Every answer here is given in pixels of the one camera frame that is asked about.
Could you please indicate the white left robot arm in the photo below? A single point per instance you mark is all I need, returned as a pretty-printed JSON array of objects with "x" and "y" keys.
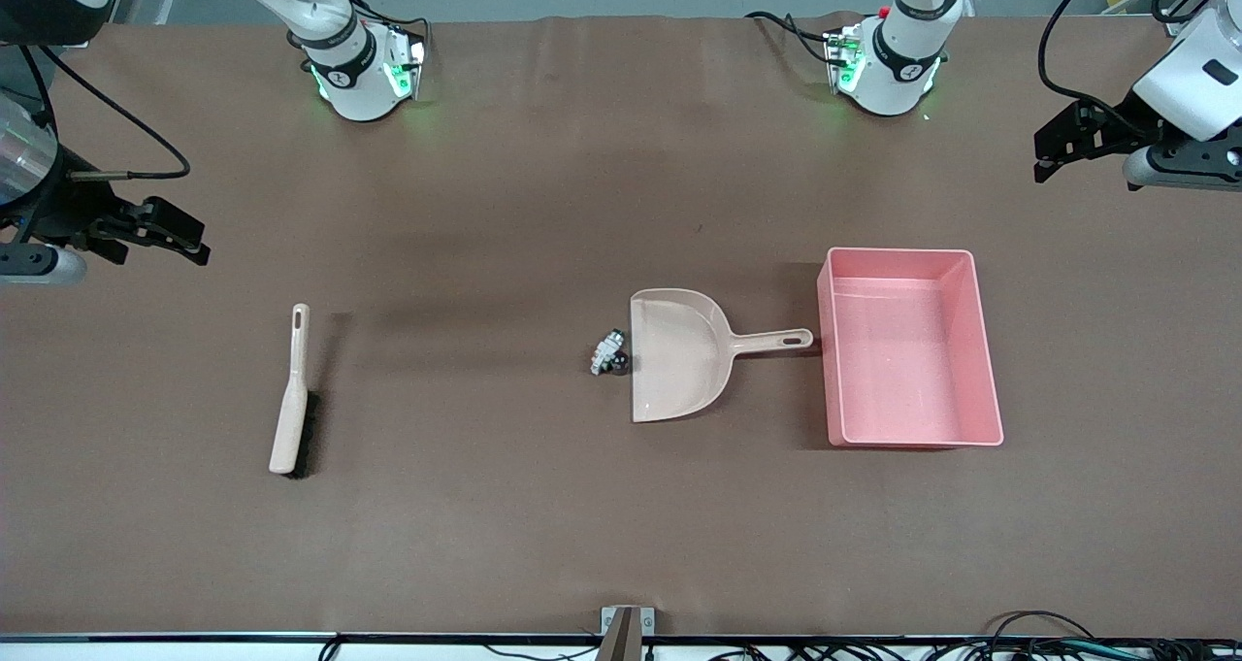
[{"x": 898, "y": 59}]

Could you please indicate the aluminium frame profile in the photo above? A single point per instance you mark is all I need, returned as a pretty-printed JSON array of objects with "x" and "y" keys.
[{"x": 1176, "y": 28}]

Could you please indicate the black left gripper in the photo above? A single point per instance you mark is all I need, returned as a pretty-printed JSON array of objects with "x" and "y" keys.
[{"x": 1123, "y": 121}]

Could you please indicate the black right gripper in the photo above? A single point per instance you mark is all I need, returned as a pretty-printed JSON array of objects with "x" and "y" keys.
[{"x": 66, "y": 213}]

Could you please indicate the pink plastic bin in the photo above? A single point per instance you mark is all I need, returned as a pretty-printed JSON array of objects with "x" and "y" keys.
[{"x": 907, "y": 370}]

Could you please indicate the beige brush with black bristles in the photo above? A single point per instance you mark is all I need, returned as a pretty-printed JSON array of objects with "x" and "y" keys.
[{"x": 289, "y": 428}]

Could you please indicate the beige plastic dustpan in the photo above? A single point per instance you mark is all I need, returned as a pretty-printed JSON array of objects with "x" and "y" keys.
[{"x": 679, "y": 360}]

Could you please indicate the brown table cover mat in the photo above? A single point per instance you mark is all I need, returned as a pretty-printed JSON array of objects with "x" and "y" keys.
[{"x": 543, "y": 205}]

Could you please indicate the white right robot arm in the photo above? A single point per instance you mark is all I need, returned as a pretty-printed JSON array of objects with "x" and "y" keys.
[{"x": 354, "y": 79}]

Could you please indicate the grey metal bracket plate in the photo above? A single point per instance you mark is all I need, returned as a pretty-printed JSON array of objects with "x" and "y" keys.
[{"x": 647, "y": 620}]

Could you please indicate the dark camera mount post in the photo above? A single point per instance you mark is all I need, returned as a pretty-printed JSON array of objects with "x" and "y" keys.
[{"x": 621, "y": 642}]

